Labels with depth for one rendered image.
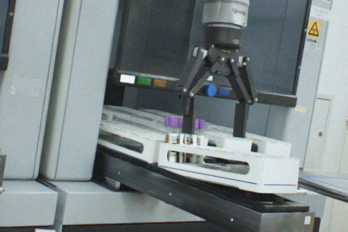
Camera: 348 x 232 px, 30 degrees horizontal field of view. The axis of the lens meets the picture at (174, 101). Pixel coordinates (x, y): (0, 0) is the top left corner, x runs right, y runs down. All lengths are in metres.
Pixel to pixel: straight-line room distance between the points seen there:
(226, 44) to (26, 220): 0.52
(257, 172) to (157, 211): 0.43
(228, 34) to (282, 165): 0.28
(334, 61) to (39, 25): 2.60
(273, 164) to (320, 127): 2.61
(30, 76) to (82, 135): 0.18
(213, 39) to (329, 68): 2.51
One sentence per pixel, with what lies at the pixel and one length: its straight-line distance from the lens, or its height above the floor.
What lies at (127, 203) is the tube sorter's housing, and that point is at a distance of 1.45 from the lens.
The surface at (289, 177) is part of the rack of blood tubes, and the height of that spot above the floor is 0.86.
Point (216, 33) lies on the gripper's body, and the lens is 1.26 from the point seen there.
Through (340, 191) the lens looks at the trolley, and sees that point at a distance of 1.42.
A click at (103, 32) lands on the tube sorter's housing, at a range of 1.45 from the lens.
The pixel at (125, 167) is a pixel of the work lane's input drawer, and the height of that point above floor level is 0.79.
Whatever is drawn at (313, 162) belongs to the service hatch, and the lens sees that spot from 3.75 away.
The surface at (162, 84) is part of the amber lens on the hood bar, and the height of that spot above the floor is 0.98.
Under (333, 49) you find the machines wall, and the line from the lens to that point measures 3.75.
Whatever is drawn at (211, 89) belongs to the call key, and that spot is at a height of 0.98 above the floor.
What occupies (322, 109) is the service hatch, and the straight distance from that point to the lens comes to 3.73.
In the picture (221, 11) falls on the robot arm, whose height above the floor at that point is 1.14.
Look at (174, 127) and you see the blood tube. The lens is 1.32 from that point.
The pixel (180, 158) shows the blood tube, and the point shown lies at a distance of 1.33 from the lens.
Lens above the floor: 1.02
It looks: 3 degrees down
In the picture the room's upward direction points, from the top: 9 degrees clockwise
